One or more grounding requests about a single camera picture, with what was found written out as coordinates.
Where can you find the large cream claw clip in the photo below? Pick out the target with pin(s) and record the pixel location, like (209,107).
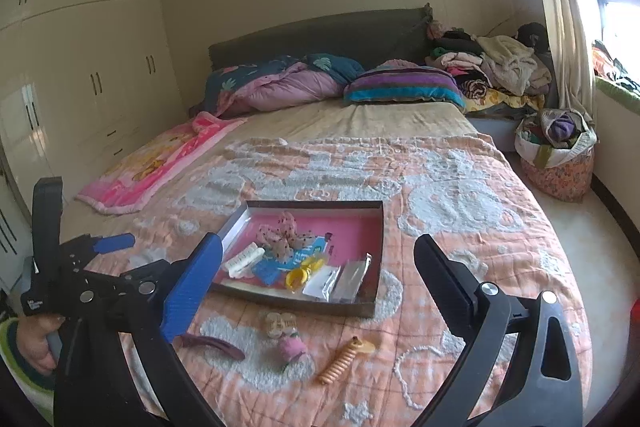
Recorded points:
(243,259)

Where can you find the peach quilt with white clouds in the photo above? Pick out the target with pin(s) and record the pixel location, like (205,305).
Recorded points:
(450,207)

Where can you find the cream curtain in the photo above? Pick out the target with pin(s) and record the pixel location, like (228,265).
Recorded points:
(565,32)

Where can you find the red plastic bag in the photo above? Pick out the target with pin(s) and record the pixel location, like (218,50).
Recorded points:
(636,314)

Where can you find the dark green headboard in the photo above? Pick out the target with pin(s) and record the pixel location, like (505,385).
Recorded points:
(325,34)

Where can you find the floral bag of clothes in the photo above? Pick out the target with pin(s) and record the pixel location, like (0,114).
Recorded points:
(555,172)

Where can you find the pink cartoon blanket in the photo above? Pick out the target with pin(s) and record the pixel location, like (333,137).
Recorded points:
(150,167)

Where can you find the shallow cardboard box pink inside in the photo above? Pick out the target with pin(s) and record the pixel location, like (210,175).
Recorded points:
(350,232)

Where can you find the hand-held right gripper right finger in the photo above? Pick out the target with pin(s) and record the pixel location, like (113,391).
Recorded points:
(450,289)

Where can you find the person's left hand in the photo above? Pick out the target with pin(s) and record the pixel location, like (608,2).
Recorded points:
(32,342)

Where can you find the beige bed sheet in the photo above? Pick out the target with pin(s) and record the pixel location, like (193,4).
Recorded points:
(375,119)

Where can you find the yellow hair clip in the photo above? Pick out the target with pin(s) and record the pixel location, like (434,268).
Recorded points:
(298,277)

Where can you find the orange spiral hair comb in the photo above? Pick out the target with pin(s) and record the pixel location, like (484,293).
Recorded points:
(340,364)

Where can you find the clothes on windowsill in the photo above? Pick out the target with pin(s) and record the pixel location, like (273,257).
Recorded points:
(612,67)

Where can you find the navy and pink comforter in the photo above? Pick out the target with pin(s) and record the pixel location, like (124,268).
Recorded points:
(280,89)

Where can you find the striped purple pillow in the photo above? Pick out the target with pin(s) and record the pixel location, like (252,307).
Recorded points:
(400,84)

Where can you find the spotted fabric bow hair clip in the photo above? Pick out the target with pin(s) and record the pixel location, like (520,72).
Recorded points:
(285,237)

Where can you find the blue item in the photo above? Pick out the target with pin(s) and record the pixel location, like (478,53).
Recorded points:
(270,272)

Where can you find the cream wardrobe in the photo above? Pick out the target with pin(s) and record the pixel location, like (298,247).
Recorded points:
(75,82)

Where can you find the pile of clothes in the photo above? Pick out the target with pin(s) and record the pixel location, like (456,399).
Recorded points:
(505,62)

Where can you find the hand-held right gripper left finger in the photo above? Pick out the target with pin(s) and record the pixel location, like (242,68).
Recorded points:
(192,287)

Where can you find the small clear plastic packet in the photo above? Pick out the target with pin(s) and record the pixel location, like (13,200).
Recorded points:
(322,285)

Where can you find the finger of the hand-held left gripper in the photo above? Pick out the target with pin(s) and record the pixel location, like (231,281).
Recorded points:
(115,243)
(145,271)

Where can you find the small beige claw clip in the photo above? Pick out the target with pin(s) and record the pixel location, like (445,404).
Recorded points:
(277,324)

